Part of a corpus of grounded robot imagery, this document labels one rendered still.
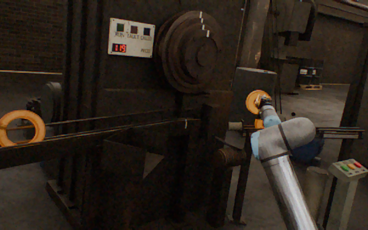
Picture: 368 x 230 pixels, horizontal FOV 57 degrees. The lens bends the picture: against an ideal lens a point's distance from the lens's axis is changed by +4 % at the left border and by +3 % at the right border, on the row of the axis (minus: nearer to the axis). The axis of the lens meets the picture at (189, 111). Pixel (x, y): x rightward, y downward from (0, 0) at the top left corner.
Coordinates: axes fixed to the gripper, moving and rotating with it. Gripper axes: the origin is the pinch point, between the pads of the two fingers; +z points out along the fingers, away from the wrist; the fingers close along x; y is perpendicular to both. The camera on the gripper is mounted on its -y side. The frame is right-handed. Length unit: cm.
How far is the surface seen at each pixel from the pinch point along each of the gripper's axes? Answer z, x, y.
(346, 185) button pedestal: -48, -46, -24
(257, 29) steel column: 393, -89, -46
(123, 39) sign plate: -21, 88, 34
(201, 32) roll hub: -16, 47, 42
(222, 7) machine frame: 27, 32, 49
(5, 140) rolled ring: -72, 127, -2
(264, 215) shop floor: -15, -22, -86
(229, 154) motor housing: -22.5, 16.6, -30.5
